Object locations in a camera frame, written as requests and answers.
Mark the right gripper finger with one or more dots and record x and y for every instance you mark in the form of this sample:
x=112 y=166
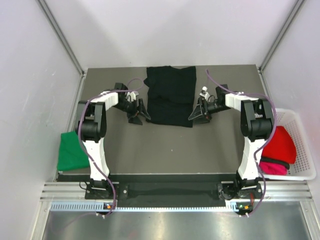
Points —
x=198 y=111
x=202 y=120

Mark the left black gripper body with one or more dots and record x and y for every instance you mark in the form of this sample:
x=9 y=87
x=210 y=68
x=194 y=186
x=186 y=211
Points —
x=131 y=108

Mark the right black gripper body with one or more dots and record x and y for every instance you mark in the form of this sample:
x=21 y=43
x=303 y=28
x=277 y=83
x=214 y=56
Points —
x=214 y=107

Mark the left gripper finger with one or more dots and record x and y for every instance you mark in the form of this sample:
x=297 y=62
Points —
x=142 y=109
x=134 y=119

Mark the black t-shirt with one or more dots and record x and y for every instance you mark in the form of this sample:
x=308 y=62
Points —
x=171 y=95

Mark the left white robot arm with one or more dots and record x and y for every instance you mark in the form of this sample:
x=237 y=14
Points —
x=91 y=129

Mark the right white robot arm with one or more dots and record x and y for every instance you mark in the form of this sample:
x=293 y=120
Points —
x=256 y=126

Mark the folded green t-shirt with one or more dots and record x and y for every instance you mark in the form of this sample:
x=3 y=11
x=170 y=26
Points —
x=70 y=155

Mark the red t-shirt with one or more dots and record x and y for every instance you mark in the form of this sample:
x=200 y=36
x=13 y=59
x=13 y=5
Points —
x=281 y=147

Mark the pink t-shirt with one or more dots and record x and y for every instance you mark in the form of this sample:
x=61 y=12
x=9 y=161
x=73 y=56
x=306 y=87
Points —
x=273 y=168

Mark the white plastic laundry basket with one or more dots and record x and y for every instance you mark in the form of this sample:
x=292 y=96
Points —
x=303 y=169

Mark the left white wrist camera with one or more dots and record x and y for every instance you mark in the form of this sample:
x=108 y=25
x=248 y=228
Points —
x=132 y=96

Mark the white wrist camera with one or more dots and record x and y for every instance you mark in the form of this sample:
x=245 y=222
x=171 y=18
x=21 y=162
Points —
x=132 y=96
x=204 y=93

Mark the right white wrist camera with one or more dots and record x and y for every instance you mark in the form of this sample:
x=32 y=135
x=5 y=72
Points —
x=204 y=93

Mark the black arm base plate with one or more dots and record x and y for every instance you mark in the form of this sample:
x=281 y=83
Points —
x=214 y=186

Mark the white slotted cable duct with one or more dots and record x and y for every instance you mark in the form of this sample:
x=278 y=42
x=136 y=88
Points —
x=104 y=207

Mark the right aluminium frame post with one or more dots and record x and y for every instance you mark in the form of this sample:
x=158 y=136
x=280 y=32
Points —
x=294 y=11

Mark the aluminium frame post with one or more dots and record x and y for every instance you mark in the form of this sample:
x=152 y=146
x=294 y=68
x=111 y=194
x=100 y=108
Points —
x=294 y=11
x=60 y=35

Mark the left aluminium frame post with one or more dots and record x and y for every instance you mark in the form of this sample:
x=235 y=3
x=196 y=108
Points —
x=60 y=35

